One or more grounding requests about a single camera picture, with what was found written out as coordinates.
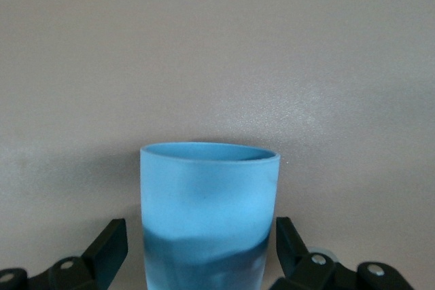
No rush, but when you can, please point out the blue cup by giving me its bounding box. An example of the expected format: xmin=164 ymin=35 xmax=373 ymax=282
xmin=139 ymin=141 xmax=281 ymax=290

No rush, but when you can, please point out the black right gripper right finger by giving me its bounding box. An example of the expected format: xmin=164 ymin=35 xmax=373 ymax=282
xmin=270 ymin=216 xmax=414 ymax=290

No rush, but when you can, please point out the brown table cover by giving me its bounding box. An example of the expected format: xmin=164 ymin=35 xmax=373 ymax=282
xmin=0 ymin=0 xmax=435 ymax=290

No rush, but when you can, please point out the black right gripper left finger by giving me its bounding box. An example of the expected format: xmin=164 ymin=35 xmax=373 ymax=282
xmin=0 ymin=219 xmax=129 ymax=290

